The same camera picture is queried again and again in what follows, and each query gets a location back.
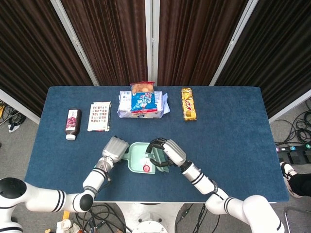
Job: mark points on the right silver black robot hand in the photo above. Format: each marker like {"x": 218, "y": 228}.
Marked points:
{"x": 175, "y": 153}

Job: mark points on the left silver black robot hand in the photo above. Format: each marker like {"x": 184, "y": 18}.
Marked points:
{"x": 115, "y": 149}

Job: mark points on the light green plastic dustpan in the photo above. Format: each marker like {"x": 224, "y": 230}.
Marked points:
{"x": 136, "y": 155}

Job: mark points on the white bottle cap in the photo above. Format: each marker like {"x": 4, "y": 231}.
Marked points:
{"x": 142, "y": 162}

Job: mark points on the red bottle cap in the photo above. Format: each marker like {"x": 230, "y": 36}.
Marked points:
{"x": 146, "y": 168}

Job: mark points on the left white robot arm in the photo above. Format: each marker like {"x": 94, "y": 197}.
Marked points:
{"x": 94, "y": 180}

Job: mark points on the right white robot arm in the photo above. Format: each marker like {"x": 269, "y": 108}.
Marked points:
{"x": 199, "y": 180}

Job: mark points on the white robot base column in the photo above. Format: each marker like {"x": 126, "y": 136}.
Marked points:
{"x": 150, "y": 216}

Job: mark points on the dark bottle with white cap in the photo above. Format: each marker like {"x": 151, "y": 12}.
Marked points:
{"x": 73, "y": 122}

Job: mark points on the white printed flat box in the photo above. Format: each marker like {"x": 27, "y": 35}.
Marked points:
{"x": 98, "y": 116}

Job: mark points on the white tissue pack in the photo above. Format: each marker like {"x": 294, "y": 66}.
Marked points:
{"x": 124, "y": 106}

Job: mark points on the gold snack package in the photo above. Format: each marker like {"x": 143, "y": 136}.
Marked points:
{"x": 189, "y": 104}

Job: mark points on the blue red snack bag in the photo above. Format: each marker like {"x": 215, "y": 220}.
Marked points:
{"x": 143, "y": 102}

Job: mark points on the blue tablecloth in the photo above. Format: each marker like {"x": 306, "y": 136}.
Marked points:
{"x": 230, "y": 150}

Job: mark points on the dark brown curtain panel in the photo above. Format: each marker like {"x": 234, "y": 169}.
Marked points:
{"x": 194, "y": 38}
{"x": 284, "y": 48}
{"x": 29, "y": 53}
{"x": 111, "y": 38}

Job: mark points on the white sneaker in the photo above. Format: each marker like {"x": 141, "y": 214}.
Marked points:
{"x": 288, "y": 174}

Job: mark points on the black trouser leg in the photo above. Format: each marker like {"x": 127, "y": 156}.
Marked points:
{"x": 302, "y": 184}

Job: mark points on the white upright frame post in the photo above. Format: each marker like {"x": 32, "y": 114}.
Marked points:
{"x": 151, "y": 41}

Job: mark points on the white slanted frame post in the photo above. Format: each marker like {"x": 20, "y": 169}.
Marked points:
{"x": 233, "y": 41}
{"x": 73, "y": 38}

